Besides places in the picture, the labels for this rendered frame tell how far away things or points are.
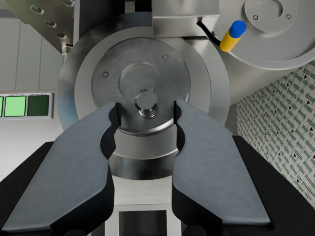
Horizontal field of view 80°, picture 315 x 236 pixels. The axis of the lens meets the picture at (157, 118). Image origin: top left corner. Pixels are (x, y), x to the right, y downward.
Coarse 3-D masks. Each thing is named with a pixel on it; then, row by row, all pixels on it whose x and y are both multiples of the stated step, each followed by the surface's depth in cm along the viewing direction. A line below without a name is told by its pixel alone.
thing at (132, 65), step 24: (120, 48) 14; (144, 48) 14; (168, 48) 14; (96, 72) 14; (120, 72) 14; (144, 72) 14; (168, 72) 14; (96, 96) 14; (120, 96) 14; (168, 96) 14; (144, 120) 14; (168, 120) 14
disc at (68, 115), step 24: (120, 24) 17; (144, 24) 17; (72, 48) 17; (72, 72) 16; (216, 72) 16; (72, 96) 16; (216, 96) 16; (72, 120) 16; (120, 168) 15; (144, 168) 15; (168, 168) 15
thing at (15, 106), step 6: (24, 96) 50; (6, 102) 50; (12, 102) 50; (18, 102) 49; (24, 102) 49; (6, 108) 49; (12, 108) 49; (18, 108) 49; (6, 114) 49; (12, 114) 49; (18, 114) 49
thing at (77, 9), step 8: (80, 0) 18; (88, 0) 20; (96, 0) 23; (104, 0) 26; (112, 0) 32; (80, 8) 18; (88, 8) 20; (96, 8) 23; (104, 8) 26; (112, 8) 32; (80, 16) 18; (88, 16) 20; (96, 16) 23; (104, 16) 26; (112, 16) 31; (80, 24) 18; (88, 24) 20; (96, 24) 23; (80, 32) 18
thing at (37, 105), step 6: (30, 96) 50; (36, 96) 50; (42, 96) 50; (30, 102) 49; (36, 102) 49; (42, 102) 49; (30, 108) 49; (36, 108) 49; (42, 108) 49; (30, 114) 49; (36, 114) 49; (42, 114) 49
